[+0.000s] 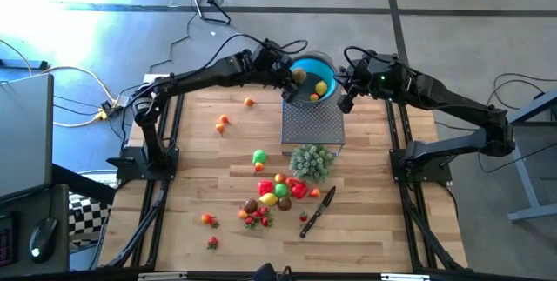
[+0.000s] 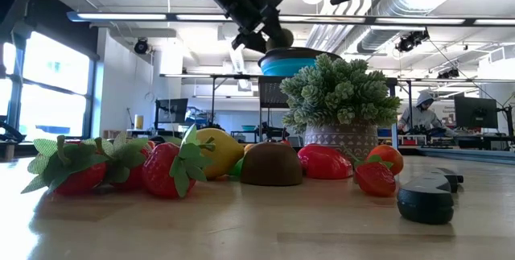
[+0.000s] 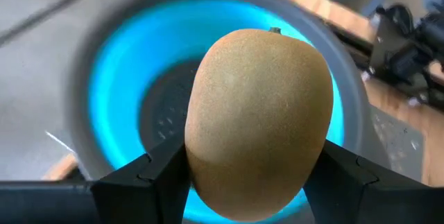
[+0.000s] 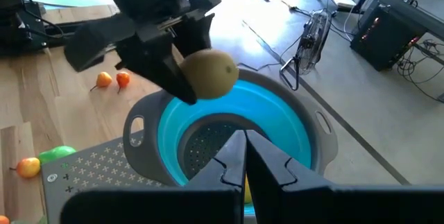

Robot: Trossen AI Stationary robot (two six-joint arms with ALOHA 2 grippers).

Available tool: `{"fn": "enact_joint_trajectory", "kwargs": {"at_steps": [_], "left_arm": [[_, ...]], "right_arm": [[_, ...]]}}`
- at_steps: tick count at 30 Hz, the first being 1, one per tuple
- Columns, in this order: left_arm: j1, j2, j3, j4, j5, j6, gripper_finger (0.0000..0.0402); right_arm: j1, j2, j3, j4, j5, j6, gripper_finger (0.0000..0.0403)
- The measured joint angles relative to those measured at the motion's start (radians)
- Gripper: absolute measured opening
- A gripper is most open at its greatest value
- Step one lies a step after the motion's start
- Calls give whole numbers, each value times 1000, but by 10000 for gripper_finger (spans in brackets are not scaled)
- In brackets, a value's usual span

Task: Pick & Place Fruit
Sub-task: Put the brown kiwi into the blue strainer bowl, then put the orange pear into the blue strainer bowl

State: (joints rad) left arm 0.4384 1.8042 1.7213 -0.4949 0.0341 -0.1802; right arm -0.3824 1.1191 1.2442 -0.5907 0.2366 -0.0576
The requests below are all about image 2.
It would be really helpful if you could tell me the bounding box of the potted artificial succulent plant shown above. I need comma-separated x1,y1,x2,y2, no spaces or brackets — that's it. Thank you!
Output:
279,53,402,160

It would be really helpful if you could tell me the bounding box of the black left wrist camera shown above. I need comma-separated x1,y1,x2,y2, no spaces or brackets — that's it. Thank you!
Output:
231,30,268,55

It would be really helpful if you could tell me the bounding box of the brown kiwi half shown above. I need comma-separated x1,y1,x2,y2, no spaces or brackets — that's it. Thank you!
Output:
240,142,304,188

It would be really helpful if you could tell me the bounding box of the red bell pepper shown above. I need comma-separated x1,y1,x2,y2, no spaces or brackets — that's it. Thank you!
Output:
297,143,354,180

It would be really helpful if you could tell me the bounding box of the black kitchen knife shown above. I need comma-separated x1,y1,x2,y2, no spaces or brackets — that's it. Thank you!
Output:
397,167,465,225

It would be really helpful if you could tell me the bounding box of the black ceiling spot lamp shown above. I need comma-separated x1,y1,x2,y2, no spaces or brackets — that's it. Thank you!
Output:
134,37,150,56

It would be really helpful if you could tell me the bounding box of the black track light cluster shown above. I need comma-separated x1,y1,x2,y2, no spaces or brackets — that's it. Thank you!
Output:
394,28,431,54
437,68,461,80

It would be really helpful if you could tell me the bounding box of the green plastic apple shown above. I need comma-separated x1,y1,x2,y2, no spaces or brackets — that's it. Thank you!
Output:
229,154,245,179

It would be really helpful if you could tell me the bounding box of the black computer monitor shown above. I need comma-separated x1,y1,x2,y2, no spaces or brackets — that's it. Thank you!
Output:
454,96,500,130
154,97,189,125

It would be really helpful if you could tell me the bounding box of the yellow plastic lemon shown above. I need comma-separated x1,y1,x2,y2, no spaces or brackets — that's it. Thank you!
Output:
196,127,245,180

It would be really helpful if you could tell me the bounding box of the blue collapsible colander bowl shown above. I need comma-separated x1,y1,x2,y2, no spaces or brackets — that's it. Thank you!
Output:
257,47,343,78

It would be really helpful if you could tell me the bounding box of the black background rig frame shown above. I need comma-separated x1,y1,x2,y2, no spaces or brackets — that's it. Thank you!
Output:
159,73,261,132

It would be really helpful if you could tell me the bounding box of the large window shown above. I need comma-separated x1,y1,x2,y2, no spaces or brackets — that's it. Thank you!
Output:
0,30,97,140

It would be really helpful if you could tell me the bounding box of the whole brown kiwi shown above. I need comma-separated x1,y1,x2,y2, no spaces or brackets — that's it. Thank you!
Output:
265,27,295,51

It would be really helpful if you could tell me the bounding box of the black overhead light bar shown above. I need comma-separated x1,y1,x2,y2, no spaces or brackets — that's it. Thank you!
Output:
66,10,515,27

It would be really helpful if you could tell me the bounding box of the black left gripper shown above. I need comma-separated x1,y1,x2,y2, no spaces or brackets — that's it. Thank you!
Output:
198,0,289,48

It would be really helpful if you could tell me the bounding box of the person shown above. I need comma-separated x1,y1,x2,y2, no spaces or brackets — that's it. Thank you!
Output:
397,89,448,133

